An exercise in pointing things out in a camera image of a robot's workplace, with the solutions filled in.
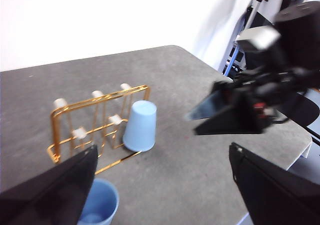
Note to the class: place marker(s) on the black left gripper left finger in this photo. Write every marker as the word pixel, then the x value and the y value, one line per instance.
pixel 45 200

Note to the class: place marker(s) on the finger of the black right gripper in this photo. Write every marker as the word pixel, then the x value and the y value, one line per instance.
pixel 235 122
pixel 210 105

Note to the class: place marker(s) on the metal stand with black knob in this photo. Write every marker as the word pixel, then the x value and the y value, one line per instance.
pixel 255 10

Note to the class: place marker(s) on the pale grey camera box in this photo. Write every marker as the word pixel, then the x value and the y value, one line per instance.
pixel 260 36

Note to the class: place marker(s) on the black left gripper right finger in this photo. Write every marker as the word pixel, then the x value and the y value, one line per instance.
pixel 280 195

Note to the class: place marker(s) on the blue ribbed plastic cup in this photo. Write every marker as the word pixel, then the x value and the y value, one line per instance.
pixel 102 200

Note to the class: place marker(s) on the black round seat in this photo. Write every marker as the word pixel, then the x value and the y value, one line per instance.
pixel 307 112

